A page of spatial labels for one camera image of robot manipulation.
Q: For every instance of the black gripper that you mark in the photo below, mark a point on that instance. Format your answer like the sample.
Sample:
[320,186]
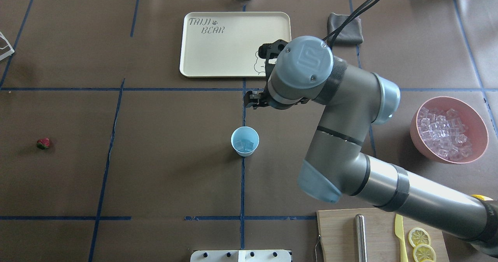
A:
[255,100]

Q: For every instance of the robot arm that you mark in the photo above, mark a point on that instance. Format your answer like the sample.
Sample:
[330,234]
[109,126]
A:
[305,69]

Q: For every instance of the light blue plastic cup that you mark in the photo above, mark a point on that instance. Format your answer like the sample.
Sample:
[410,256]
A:
[245,133]

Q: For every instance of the pile of clear ice cubes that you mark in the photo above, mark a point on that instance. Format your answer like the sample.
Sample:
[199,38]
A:
[244,145]

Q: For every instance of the cream bear tray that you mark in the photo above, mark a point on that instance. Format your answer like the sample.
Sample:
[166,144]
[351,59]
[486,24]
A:
[226,44]

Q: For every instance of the dark grey folded cloth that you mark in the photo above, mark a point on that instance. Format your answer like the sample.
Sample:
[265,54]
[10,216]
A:
[350,35]

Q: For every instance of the steel muddler black tip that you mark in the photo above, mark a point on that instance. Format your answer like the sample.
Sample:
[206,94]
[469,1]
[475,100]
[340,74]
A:
[360,224]

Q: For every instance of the wooden cutting board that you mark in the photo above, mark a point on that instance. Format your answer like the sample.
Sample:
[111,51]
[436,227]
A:
[338,235]

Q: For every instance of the yellow plastic knife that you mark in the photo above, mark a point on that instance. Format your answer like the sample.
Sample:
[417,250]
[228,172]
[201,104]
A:
[400,234]

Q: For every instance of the pink bowl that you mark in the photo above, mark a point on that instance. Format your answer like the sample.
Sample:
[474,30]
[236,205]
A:
[449,131]

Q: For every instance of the lemon slice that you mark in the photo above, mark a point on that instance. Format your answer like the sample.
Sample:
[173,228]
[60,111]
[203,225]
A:
[418,236]
[424,253]

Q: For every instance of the red strawberry on table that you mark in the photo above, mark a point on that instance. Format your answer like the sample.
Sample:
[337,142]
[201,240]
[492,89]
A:
[43,143]

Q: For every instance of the whole lemon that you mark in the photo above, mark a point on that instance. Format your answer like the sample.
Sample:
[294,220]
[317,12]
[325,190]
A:
[482,197]

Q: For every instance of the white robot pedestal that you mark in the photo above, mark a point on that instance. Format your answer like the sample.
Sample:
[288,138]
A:
[269,255]

